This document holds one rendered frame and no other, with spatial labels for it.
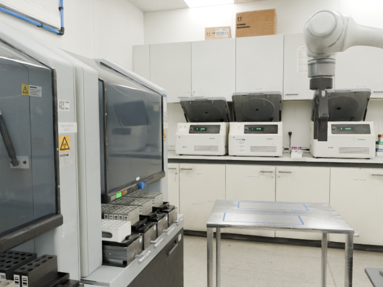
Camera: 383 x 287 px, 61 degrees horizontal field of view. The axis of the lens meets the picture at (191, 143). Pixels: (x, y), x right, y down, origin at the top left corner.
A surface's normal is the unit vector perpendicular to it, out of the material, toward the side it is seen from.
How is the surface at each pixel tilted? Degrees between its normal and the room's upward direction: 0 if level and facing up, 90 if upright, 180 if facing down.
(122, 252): 90
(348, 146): 90
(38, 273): 90
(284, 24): 90
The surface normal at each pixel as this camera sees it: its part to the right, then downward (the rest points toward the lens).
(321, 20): -0.50, 0.04
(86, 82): 0.97, 0.01
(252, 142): -0.25, 0.06
